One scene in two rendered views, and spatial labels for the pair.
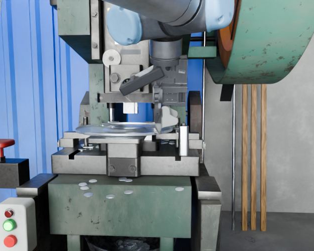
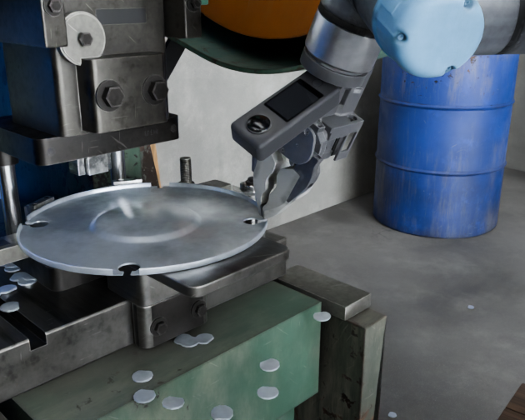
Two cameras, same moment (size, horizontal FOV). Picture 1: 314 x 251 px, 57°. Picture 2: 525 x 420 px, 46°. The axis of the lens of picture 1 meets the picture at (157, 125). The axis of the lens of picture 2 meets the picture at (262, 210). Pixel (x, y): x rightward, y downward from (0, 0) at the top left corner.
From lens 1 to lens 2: 0.63 m
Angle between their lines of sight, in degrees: 49
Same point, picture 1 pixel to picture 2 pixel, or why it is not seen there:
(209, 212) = (373, 336)
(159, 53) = (360, 61)
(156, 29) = (495, 47)
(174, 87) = (348, 125)
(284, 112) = not seen: hidden behind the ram
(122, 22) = (457, 32)
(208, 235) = (370, 374)
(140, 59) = (145, 34)
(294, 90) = not seen: hidden behind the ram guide
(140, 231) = not seen: outside the picture
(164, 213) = (285, 372)
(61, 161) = (11, 364)
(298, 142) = (183, 132)
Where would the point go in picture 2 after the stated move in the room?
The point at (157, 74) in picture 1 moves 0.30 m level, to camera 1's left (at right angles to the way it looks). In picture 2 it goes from (331, 104) to (77, 162)
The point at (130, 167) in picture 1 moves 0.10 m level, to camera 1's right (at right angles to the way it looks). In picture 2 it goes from (199, 307) to (254, 280)
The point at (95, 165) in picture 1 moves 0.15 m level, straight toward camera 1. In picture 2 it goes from (102, 335) to (212, 372)
